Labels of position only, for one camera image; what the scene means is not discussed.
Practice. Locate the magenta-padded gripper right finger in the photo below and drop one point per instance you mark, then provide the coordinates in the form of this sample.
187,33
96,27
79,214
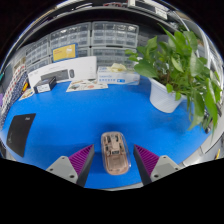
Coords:
163,166

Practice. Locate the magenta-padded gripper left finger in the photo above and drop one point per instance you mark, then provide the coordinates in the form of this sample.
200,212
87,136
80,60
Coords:
63,166

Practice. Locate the black mouse pad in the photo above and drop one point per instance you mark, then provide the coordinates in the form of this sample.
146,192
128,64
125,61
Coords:
20,133

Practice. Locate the printed paper leaflet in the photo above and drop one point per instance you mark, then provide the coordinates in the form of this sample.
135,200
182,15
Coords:
86,85
26,94

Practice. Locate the small black product box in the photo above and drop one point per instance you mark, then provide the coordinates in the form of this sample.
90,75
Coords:
45,85

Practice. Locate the long white keyboard box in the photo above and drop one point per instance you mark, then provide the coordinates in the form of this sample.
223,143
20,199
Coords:
80,66

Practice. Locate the white and blue tissue box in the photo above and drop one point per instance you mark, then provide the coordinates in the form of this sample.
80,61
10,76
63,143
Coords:
116,76

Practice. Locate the green plant in white pot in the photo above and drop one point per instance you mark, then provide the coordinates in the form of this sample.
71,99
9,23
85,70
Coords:
176,63

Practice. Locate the yellow and blue card box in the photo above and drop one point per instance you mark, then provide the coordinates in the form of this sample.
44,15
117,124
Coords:
65,52

